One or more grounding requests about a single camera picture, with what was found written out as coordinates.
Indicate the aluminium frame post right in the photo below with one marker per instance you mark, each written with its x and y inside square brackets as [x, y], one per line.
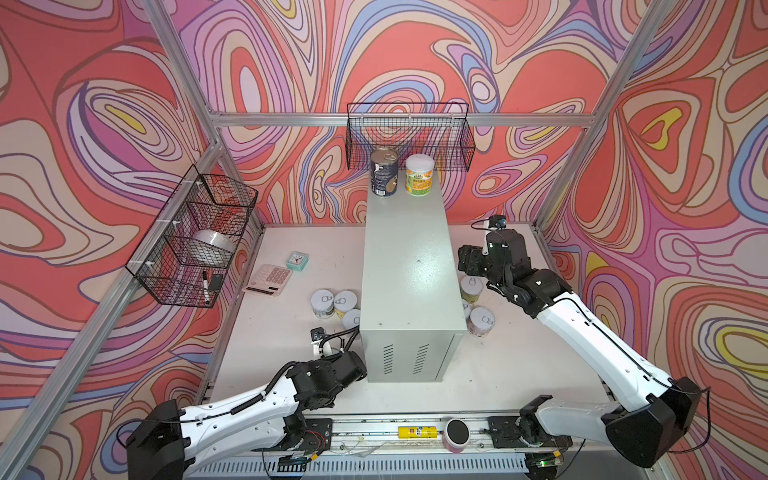
[637, 47]

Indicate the black wire basket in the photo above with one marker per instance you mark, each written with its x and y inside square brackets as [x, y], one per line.
[449, 142]
[168, 263]

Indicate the mint green alarm clock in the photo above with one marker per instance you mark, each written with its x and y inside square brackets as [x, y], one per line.
[297, 261]

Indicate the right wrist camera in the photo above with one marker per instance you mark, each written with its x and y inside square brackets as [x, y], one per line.
[496, 222]

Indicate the pink labelled tin can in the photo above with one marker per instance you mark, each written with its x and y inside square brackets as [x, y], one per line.
[480, 321]

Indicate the pink desk calculator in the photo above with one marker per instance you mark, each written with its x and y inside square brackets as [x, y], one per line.
[268, 280]

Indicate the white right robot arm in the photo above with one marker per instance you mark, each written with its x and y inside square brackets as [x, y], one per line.
[650, 412]

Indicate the black wire basket left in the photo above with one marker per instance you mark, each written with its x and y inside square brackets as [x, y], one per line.
[168, 263]

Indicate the grey metal cabinet box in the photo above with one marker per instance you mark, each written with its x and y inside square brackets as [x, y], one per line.
[412, 319]

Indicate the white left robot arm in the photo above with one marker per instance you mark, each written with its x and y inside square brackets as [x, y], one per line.
[173, 442]

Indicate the blue labelled tin can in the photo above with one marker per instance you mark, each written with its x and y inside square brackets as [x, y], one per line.
[384, 167]

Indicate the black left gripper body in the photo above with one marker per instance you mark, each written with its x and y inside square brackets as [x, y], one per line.
[330, 399]

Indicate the green orange labelled can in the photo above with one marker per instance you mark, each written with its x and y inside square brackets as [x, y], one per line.
[419, 174]

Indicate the yellow label sticker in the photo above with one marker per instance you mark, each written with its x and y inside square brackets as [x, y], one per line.
[417, 432]

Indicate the aluminium frame back bar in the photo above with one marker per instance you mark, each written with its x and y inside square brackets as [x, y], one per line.
[220, 119]

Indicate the pale tin can by cabinet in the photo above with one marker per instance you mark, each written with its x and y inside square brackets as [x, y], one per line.
[351, 319]

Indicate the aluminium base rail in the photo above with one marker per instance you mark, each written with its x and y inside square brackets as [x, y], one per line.
[366, 446]

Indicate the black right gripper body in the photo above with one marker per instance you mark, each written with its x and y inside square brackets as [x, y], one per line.
[479, 264]

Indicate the yellow labelled tin can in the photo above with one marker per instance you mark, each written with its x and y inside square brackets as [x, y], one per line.
[322, 303]

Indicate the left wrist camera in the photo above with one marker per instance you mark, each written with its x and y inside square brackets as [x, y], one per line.
[317, 336]

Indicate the aluminium frame post left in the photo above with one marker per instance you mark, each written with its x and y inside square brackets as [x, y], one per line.
[217, 153]

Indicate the white labelled tin can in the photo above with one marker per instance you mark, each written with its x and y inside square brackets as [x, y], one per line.
[344, 302]

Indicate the yellow green tin can right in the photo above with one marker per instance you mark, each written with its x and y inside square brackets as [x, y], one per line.
[471, 288]

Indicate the black wire basket back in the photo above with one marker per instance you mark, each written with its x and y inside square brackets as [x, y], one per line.
[449, 142]

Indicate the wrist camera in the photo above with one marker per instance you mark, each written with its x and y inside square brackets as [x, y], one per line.
[496, 222]
[317, 336]

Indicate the small hidden tin can right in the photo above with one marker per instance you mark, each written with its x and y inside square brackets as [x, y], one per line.
[467, 308]

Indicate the aluminium frame post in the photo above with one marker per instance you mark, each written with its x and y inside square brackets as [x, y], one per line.
[217, 153]
[637, 47]

